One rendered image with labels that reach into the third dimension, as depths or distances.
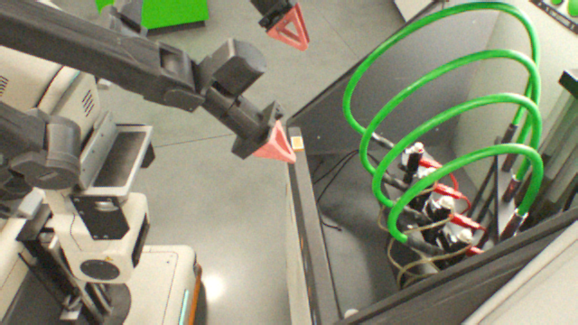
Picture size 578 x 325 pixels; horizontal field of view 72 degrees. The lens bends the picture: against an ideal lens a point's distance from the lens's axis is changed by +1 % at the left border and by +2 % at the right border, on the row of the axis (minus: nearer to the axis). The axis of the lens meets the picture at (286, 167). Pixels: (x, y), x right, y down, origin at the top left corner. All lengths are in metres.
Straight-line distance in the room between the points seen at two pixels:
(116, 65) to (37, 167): 0.23
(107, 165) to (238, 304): 1.08
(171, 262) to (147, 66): 1.25
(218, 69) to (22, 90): 0.40
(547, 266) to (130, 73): 0.61
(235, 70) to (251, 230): 1.59
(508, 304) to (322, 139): 0.74
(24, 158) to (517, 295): 0.75
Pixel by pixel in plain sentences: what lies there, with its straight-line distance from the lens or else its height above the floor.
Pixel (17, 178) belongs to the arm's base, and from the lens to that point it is 0.79.
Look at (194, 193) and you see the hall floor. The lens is 2.35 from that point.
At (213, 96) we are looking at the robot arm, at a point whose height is 1.34.
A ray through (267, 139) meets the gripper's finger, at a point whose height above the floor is 1.27.
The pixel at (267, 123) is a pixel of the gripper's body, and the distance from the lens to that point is 0.62.
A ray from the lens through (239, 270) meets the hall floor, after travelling 1.99.
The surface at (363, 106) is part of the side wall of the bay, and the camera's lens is 1.20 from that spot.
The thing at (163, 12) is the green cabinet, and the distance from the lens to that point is 4.07.
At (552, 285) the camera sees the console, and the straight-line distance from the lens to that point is 0.65.
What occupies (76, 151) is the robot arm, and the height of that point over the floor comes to 1.24.
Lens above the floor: 1.68
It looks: 43 degrees down
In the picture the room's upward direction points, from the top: straight up
